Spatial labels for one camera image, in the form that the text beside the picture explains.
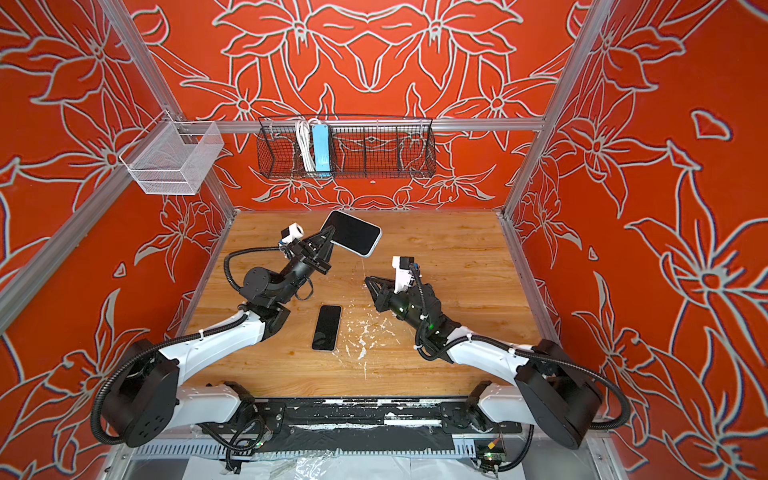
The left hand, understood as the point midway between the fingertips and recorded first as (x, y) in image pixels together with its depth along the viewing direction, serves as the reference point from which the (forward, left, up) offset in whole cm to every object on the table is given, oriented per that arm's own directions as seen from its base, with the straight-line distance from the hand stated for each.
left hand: (333, 230), depth 63 cm
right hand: (-2, -5, -17) cm, 18 cm away
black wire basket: (+44, 0, -8) cm, 45 cm away
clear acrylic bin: (+34, +58, -6) cm, 68 cm away
